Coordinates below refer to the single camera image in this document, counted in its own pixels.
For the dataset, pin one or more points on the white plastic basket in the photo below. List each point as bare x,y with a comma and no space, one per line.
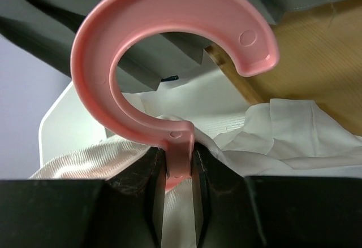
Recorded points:
67,126

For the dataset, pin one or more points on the grey pleated skirt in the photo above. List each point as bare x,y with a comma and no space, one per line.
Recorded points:
46,29

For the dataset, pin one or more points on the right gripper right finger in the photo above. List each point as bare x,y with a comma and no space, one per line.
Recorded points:
272,211

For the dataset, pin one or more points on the wooden clothes rack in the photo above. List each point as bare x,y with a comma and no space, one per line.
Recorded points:
320,60

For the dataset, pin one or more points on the pink plastic hanger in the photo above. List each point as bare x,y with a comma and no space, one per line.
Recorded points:
115,25

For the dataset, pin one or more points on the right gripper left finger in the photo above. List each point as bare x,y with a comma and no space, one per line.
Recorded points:
124,211

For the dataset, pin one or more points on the white pleated skirt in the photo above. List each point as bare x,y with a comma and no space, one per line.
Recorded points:
282,137

